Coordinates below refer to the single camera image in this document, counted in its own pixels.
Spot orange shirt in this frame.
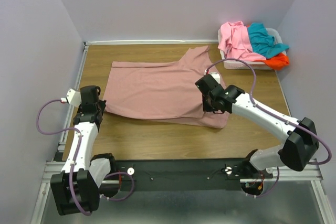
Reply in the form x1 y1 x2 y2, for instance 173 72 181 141
262 52 290 70

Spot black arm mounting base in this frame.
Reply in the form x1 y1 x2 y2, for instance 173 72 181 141
99 158 273 197

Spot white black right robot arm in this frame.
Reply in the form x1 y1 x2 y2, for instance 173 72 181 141
195 73 319 178

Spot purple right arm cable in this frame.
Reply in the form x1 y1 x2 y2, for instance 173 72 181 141
206 58 333 166

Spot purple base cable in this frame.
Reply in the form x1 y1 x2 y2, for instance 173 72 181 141
99 172 135 202
245 166 281 198

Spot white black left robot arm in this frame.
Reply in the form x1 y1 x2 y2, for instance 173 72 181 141
50 86 117 216

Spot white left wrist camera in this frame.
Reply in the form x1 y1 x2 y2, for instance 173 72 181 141
60 89 81 107

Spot white laundry basket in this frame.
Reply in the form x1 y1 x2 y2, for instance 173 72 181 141
218 22 289 70

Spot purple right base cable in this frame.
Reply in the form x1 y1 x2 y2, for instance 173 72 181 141
245 166 281 198

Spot bright pink shirt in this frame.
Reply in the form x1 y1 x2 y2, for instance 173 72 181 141
218 21 266 62

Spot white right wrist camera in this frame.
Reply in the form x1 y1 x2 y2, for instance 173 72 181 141
204 70 220 83

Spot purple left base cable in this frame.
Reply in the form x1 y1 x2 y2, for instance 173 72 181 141
99 172 135 202

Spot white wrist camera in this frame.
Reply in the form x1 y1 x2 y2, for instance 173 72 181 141
204 70 220 83
60 89 81 107

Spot teal shirt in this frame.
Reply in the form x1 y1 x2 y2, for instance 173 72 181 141
247 23 289 60

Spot dusty pink graphic t-shirt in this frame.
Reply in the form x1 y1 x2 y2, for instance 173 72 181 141
103 46 229 129

